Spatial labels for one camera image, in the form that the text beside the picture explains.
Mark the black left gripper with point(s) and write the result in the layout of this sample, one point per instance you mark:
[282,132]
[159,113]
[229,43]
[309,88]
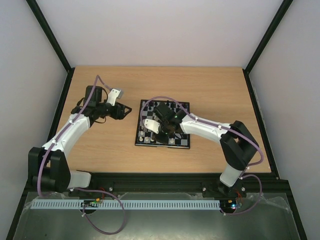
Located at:
[118,114]

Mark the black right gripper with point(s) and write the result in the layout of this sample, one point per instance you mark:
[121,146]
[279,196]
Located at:
[163,132]

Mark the black and grey chessboard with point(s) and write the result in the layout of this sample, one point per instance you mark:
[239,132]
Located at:
[163,112]

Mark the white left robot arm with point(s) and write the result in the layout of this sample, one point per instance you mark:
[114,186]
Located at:
[47,165]

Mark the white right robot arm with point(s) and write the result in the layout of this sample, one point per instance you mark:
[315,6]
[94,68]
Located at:
[237,143]

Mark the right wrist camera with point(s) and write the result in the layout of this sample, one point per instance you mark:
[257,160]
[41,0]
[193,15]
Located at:
[152,125]

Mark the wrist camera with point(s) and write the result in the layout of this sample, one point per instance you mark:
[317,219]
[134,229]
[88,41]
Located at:
[113,95]
[152,125]

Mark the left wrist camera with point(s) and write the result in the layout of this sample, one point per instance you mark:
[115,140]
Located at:
[113,95]

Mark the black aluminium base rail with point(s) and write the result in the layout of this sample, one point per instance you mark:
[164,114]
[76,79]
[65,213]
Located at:
[190,183]

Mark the light blue cable duct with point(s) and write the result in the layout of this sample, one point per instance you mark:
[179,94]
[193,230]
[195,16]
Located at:
[77,204]

